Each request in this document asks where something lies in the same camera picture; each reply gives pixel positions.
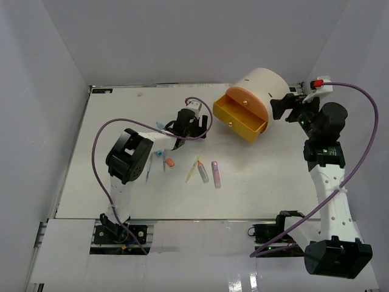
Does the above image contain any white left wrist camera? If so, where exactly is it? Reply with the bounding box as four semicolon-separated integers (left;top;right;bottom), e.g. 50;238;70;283
185;99;202;118

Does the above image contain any pink purple highlighter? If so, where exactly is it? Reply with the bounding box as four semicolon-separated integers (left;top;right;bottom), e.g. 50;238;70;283
211;161;221;189

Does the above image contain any round three-drawer storage box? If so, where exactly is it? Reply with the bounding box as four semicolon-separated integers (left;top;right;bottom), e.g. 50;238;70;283
213;68;290;142

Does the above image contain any grey gel pen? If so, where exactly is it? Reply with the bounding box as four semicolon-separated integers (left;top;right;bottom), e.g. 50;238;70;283
162;150;166;173

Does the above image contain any thin yellow highlighter pen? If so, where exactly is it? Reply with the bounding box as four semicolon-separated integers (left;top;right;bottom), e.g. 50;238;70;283
185;155;201;183

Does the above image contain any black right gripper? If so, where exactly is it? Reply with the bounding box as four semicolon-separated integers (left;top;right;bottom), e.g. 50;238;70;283
270;93;323;140

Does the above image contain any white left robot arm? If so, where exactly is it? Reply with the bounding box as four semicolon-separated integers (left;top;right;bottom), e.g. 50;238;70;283
106;109;208;243

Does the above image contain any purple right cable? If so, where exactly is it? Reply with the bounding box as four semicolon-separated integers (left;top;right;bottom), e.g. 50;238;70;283
249;80;379;259

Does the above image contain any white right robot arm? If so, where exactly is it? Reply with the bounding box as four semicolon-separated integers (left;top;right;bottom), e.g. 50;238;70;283
270;94;373;279

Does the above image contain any orange tipped highlighter body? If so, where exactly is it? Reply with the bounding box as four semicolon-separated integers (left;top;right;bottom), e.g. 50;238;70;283
197;161;209;183

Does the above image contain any orange highlighter cap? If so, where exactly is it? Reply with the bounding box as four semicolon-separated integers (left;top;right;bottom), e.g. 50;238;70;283
165;158;175;167

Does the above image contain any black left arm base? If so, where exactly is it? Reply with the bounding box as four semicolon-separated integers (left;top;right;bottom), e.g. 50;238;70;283
89;213;153;256

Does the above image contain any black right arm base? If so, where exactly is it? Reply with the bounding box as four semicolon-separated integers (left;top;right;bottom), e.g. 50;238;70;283
247;223;304;258

